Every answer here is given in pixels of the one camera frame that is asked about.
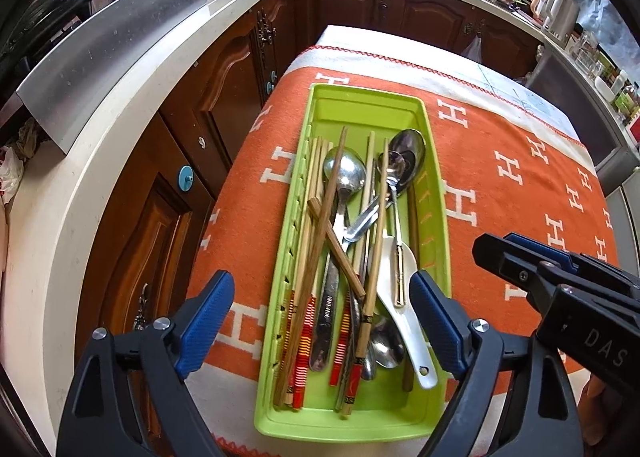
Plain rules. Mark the orange H-pattern blanket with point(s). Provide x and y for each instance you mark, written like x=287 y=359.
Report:
x=509 y=162

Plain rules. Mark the small steel spoon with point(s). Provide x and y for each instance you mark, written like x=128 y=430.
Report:
x=397 y=216

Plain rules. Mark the white electric kettle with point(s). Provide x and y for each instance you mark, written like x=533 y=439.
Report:
x=557 y=18

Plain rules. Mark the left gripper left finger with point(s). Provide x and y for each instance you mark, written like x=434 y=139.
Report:
x=102 y=416

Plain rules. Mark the blue cabinet knob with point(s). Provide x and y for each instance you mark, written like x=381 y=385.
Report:
x=185 y=178

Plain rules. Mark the brown wooden chopstick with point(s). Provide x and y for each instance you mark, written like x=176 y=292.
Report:
x=283 y=389

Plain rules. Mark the white ceramic spoon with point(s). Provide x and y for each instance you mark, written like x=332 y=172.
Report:
x=404 y=317

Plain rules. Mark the white countertop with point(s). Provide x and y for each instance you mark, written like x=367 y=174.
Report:
x=58 y=210

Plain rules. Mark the dark wooden cabinets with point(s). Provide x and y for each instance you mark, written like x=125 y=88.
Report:
x=156 y=243

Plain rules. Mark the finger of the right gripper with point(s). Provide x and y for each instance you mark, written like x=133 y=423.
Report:
x=517 y=266
x=563 y=258

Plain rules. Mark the large steel spoon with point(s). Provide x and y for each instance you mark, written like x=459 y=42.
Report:
x=350 y=180

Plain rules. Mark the short brown wooden stick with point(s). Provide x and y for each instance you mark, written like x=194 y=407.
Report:
x=339 y=253

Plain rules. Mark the right hand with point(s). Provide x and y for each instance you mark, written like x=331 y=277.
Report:
x=592 y=412

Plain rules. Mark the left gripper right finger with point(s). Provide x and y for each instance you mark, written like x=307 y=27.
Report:
x=539 y=415

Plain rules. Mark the light bamboo chopstick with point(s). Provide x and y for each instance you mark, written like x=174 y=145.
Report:
x=349 y=330

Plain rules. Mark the wooden chopstick red end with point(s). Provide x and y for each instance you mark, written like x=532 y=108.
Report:
x=362 y=348

